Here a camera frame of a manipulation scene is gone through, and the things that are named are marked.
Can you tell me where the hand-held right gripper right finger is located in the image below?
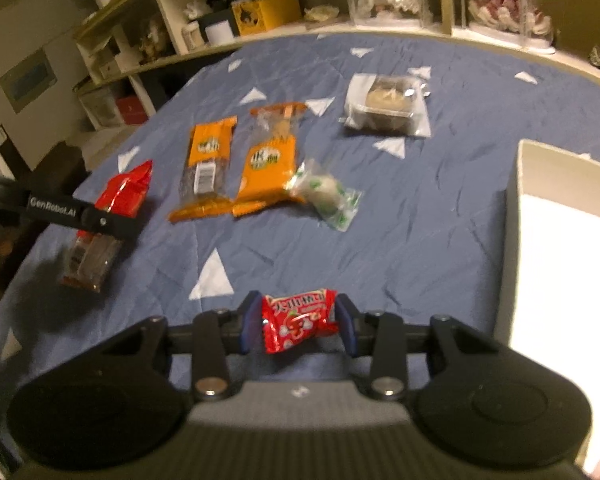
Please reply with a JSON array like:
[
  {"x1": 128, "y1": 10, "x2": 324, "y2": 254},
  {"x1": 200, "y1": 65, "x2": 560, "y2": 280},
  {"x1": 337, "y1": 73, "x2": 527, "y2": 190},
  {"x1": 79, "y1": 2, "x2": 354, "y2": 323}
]
[{"x1": 334, "y1": 294, "x2": 506, "y2": 402}]

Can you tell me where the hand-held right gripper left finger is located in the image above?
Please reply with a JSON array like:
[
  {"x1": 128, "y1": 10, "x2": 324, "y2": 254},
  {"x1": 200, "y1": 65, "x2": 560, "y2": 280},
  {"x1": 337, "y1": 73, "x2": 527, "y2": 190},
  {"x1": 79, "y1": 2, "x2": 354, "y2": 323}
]
[{"x1": 95, "y1": 290, "x2": 263, "y2": 402}]

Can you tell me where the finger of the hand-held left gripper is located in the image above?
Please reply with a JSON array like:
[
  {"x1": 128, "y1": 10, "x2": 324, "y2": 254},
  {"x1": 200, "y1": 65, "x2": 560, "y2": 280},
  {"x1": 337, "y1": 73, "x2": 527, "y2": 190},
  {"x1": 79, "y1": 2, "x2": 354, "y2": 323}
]
[{"x1": 25, "y1": 187, "x2": 142, "y2": 241}]

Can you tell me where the small red candy packet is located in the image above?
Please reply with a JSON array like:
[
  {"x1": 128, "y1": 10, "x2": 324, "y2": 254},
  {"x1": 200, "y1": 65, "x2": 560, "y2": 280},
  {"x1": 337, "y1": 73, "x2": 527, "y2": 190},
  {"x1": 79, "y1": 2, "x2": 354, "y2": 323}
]
[{"x1": 261, "y1": 288, "x2": 340, "y2": 357}]

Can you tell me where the long red snack packet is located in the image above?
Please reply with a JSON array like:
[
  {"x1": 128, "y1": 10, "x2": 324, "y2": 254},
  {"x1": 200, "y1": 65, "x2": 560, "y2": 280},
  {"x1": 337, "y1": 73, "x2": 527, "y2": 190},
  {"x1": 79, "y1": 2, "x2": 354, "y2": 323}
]
[{"x1": 61, "y1": 160, "x2": 154, "y2": 294}]

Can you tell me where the orange snack packet with barcode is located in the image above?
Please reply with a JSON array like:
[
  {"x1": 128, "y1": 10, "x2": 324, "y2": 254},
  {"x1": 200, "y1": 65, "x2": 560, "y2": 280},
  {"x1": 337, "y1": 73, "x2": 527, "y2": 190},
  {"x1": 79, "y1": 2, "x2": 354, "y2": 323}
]
[{"x1": 168, "y1": 115, "x2": 239, "y2": 224}]

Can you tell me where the green white mochi packet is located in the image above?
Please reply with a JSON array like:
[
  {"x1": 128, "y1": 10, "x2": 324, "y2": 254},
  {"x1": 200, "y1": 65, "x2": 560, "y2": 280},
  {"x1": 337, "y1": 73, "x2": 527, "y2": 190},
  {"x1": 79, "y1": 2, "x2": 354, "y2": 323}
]
[{"x1": 286, "y1": 158, "x2": 364, "y2": 233}]

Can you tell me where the white shallow cardboard box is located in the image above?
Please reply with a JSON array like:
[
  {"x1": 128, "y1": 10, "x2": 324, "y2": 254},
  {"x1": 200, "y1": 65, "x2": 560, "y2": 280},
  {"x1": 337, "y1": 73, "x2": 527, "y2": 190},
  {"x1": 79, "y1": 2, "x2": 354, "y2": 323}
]
[{"x1": 494, "y1": 139, "x2": 600, "y2": 480}]

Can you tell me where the clear packet with pale pastry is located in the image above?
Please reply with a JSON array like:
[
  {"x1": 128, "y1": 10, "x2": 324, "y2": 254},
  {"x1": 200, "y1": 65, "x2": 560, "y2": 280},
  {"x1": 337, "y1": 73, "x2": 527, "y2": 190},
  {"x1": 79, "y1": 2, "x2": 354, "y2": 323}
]
[{"x1": 339, "y1": 73, "x2": 432, "y2": 139}]

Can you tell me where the clear plastic storage box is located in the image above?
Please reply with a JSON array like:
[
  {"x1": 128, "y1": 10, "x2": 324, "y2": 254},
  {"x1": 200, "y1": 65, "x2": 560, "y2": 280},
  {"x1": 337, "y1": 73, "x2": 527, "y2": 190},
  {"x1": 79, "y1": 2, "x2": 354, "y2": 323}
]
[{"x1": 81, "y1": 86, "x2": 124, "y2": 130}]

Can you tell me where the red box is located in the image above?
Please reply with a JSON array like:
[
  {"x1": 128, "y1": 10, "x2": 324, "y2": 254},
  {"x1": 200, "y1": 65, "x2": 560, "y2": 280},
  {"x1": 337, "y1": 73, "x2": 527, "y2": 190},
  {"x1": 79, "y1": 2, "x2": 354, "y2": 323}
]
[{"x1": 115, "y1": 94, "x2": 149, "y2": 127}]

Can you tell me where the blue quilted blanket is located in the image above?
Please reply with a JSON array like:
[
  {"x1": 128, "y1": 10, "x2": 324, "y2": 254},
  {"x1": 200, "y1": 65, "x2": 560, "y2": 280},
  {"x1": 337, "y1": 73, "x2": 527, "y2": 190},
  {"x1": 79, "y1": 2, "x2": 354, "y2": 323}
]
[{"x1": 0, "y1": 31, "x2": 600, "y2": 396}]

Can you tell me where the small white box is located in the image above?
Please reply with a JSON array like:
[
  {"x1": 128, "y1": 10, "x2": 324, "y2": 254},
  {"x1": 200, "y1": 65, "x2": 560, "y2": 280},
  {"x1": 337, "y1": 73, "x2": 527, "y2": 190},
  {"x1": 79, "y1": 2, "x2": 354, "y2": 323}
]
[{"x1": 99, "y1": 56, "x2": 125, "y2": 79}]

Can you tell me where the brown figurine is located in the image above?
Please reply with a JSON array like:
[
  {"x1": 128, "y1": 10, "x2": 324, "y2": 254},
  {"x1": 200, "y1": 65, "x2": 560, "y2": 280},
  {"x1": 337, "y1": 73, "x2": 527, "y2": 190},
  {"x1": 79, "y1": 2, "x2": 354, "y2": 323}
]
[{"x1": 139, "y1": 19, "x2": 175, "y2": 59}]

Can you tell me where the small lidded jar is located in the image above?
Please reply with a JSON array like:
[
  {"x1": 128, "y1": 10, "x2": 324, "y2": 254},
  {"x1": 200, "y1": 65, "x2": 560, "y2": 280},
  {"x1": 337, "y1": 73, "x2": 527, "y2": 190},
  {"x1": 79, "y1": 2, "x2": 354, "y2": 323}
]
[{"x1": 181, "y1": 22, "x2": 204, "y2": 52}]

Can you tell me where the white cup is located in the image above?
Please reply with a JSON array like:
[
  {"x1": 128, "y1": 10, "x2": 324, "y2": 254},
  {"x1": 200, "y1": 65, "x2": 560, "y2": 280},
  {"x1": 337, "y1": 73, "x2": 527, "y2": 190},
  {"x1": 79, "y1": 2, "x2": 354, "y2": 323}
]
[{"x1": 204, "y1": 22, "x2": 237, "y2": 46}]

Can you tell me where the wooden shelf unit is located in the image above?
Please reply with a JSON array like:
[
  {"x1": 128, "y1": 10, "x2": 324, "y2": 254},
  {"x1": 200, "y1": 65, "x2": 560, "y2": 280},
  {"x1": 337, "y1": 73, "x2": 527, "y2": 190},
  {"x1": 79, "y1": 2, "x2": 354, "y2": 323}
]
[{"x1": 72, "y1": 0, "x2": 600, "y2": 133}]

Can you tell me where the white shell ornament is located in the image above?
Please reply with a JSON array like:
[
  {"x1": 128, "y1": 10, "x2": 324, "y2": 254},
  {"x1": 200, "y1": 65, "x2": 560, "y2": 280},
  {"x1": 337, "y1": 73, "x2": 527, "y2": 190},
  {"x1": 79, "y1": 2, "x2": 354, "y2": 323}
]
[{"x1": 184, "y1": 0, "x2": 212, "y2": 22}]

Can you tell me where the black box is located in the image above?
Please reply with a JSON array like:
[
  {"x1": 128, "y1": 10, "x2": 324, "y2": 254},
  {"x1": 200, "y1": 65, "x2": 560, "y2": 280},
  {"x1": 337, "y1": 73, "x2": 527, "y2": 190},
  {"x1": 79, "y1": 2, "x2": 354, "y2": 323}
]
[{"x1": 196, "y1": 9, "x2": 237, "y2": 31}]

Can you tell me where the yellow cardboard box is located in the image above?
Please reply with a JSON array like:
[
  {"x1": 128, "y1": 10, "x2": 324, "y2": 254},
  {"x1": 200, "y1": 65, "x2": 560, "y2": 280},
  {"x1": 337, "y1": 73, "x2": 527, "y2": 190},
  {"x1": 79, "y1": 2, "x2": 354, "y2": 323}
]
[{"x1": 231, "y1": 0, "x2": 302, "y2": 37}]

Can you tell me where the pale seashell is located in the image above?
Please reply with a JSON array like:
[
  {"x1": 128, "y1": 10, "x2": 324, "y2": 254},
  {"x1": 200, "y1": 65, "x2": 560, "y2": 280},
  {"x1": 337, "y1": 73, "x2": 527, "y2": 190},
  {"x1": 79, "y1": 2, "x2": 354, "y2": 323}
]
[{"x1": 304, "y1": 5, "x2": 342, "y2": 24}]

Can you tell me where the pink doll in clear case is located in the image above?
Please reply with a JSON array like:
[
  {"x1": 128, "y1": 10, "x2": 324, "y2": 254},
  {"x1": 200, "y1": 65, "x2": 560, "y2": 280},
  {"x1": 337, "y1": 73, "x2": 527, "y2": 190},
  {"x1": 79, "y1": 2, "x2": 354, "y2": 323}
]
[{"x1": 466, "y1": 0, "x2": 556, "y2": 53}]

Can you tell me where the framed wall picture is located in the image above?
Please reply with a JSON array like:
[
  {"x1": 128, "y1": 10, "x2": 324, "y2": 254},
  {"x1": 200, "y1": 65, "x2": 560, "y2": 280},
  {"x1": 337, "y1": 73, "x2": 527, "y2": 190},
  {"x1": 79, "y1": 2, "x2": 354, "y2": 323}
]
[{"x1": 0, "y1": 49, "x2": 57, "y2": 114}]

